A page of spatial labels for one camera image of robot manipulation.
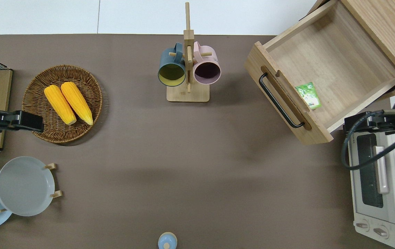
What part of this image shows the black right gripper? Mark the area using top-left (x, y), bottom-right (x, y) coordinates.
top-left (343, 111), bottom-right (395, 134)

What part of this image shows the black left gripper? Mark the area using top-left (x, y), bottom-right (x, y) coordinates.
top-left (0, 110), bottom-right (45, 133)

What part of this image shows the light wooden drawer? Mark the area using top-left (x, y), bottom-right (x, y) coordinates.
top-left (244, 0), bottom-right (395, 145)

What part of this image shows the black metal drawer handle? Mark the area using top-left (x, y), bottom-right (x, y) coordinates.
top-left (258, 72), bottom-right (306, 129)

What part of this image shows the yellow corn cob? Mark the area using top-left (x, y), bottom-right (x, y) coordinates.
top-left (44, 85), bottom-right (77, 126)
top-left (60, 81), bottom-right (94, 126)

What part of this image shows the brown wicker basket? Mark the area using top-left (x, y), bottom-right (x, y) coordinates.
top-left (22, 65), bottom-right (103, 144)

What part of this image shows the green tea box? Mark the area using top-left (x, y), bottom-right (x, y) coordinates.
top-left (295, 82), bottom-right (322, 111)

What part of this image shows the grey plate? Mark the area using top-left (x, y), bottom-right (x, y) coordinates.
top-left (0, 156), bottom-right (56, 217)

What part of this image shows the wooden plate rack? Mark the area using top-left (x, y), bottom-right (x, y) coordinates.
top-left (0, 163), bottom-right (63, 213)

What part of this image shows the light wooden cabinet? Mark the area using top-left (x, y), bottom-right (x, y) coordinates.
top-left (299, 0), bottom-right (395, 101)

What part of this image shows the dark blue mug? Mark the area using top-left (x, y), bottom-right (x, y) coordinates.
top-left (158, 42), bottom-right (187, 87)

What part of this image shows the wooden mug tree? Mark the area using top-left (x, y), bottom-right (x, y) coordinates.
top-left (166, 2), bottom-right (210, 103)

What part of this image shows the pink mug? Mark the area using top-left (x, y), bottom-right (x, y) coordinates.
top-left (192, 41), bottom-right (222, 85)

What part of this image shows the blue round bell button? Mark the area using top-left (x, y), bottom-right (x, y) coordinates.
top-left (158, 232), bottom-right (178, 249)

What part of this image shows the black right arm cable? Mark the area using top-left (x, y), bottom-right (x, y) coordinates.
top-left (341, 110), bottom-right (395, 171)

